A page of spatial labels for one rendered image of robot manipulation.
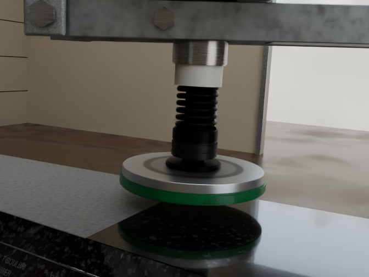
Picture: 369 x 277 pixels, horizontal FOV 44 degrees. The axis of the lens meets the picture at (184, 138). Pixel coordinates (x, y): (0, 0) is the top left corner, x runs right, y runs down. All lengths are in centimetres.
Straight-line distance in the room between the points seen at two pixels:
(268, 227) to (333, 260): 11
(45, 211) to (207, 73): 29
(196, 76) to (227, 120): 503
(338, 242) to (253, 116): 497
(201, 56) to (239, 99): 496
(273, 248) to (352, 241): 11
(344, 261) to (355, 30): 29
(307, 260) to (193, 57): 30
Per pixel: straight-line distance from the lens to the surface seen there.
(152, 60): 606
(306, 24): 63
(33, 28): 62
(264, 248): 56
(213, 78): 64
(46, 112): 714
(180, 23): 61
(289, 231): 62
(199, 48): 63
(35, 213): 65
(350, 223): 69
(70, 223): 61
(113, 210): 65
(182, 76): 64
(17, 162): 94
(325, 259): 55
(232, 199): 60
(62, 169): 89
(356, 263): 56
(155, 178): 60
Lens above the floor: 103
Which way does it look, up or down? 9 degrees down
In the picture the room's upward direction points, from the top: 3 degrees clockwise
